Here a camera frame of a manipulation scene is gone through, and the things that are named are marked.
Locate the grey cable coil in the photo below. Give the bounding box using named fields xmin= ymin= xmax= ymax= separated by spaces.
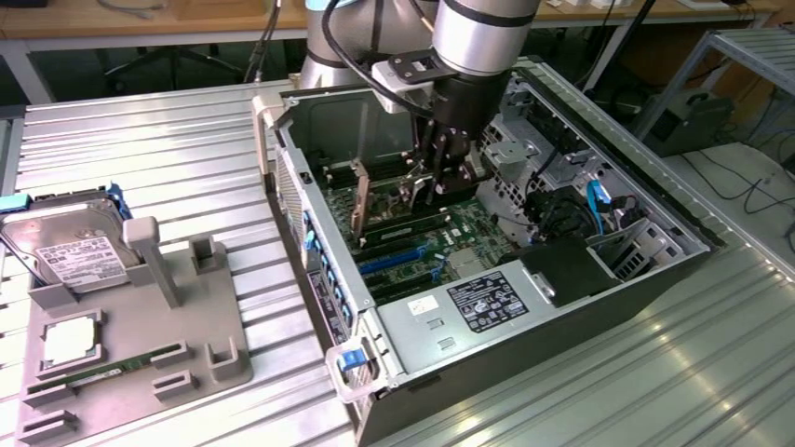
xmin=97 ymin=0 xmax=169 ymax=20

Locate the purple wire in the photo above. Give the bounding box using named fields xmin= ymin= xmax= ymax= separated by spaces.
xmin=612 ymin=195 xmax=642 ymax=221

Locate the blue disk caddy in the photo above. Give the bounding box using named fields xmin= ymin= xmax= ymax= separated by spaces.
xmin=0 ymin=181 xmax=137 ymax=223

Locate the silver hard disk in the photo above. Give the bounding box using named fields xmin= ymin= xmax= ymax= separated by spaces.
xmin=0 ymin=199 xmax=149 ymax=294

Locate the wooden desk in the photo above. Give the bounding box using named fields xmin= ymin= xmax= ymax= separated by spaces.
xmin=0 ymin=0 xmax=778 ymax=55

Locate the thin hanging cable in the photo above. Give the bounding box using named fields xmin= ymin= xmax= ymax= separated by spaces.
xmin=245 ymin=0 xmax=287 ymax=84

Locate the silver chipset heatsink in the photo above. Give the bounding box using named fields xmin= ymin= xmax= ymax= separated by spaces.
xmin=449 ymin=248 xmax=494 ymax=277

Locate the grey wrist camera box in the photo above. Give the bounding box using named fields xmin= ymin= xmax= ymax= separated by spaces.
xmin=371 ymin=51 xmax=455 ymax=115

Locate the black expansion slot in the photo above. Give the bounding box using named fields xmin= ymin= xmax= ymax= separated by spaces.
xmin=370 ymin=271 xmax=438 ymax=300

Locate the black wire bundle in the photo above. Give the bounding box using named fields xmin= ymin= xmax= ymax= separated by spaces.
xmin=525 ymin=190 xmax=592 ymax=246

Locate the black installed RAM stick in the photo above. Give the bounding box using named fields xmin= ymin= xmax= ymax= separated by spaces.
xmin=359 ymin=210 xmax=453 ymax=249

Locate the green RAM stick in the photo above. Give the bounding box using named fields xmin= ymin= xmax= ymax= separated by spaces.
xmin=27 ymin=345 xmax=179 ymax=390

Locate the black box device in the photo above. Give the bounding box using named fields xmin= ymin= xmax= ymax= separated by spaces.
xmin=642 ymin=92 xmax=736 ymax=158

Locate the blue case latch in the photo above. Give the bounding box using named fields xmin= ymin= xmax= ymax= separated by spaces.
xmin=335 ymin=348 xmax=366 ymax=372

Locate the grey metal disk bay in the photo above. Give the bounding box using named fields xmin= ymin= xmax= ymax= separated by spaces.
xmin=475 ymin=114 xmax=598 ymax=234

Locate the grey metal shelf frame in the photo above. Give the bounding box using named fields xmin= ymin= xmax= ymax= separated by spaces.
xmin=584 ymin=25 xmax=795 ymax=141

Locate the black office chair base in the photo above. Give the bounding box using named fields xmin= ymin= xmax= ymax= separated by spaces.
xmin=102 ymin=45 xmax=247 ymax=92

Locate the gpu card with metal bracket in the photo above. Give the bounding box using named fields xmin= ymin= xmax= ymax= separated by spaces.
xmin=350 ymin=157 xmax=493 ymax=237

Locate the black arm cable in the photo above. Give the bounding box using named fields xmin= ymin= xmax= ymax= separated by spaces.
xmin=322 ymin=0 xmax=437 ymax=118

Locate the grey power supply unit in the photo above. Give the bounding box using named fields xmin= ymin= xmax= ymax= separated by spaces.
xmin=375 ymin=260 xmax=558 ymax=376

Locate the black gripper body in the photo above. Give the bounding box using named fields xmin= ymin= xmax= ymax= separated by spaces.
xmin=430 ymin=69 xmax=515 ymax=139

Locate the blue SATA wire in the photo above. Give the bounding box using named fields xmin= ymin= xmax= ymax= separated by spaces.
xmin=585 ymin=179 xmax=616 ymax=237

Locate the green motherboard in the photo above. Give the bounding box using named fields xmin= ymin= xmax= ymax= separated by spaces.
xmin=319 ymin=148 xmax=517 ymax=304

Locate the grey parts rack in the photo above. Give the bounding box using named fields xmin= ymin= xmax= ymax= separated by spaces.
xmin=15 ymin=216 xmax=257 ymax=443

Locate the silver CPU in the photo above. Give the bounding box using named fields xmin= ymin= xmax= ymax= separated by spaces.
xmin=41 ymin=319 xmax=101 ymax=363

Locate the open black PC case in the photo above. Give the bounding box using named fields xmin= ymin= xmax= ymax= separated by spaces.
xmin=251 ymin=64 xmax=729 ymax=446

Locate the black air shroud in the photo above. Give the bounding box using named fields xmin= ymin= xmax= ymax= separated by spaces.
xmin=497 ymin=237 xmax=624 ymax=308

